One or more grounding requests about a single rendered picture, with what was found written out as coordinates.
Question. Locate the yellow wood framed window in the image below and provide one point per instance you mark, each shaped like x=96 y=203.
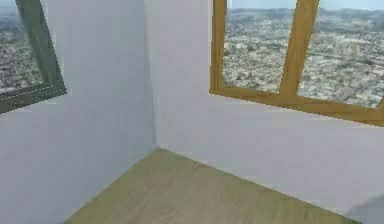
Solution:
x=296 y=50

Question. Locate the dark green framed window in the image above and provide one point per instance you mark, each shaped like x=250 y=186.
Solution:
x=40 y=46

